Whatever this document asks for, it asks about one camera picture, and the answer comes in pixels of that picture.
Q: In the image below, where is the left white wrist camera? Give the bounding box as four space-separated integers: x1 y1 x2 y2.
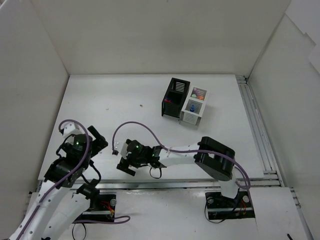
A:
61 122 81 139

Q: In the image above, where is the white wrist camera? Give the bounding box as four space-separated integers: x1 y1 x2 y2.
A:
61 122 81 139
112 140 128 159

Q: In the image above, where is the black slotted container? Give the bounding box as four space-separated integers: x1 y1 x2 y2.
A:
161 77 190 119

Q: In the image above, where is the white slotted container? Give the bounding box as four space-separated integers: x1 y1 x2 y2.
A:
178 85 210 129

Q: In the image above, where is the aluminium right rail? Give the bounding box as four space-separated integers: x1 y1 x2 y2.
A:
236 74 305 213

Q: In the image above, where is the aluminium rail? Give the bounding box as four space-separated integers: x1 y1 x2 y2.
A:
236 74 305 213
37 177 281 192

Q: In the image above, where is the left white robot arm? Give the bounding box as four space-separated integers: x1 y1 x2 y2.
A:
10 126 108 240

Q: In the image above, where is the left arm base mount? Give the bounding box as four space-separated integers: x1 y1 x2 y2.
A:
72 179 116 224

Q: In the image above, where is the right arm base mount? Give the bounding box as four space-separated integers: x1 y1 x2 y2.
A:
204 191 256 224

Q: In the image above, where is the aluminium front rail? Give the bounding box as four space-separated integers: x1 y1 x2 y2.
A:
37 177 281 192

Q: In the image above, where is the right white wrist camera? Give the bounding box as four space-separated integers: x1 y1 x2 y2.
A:
112 140 128 159

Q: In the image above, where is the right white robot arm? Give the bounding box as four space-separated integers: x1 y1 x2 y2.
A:
116 136 240 206

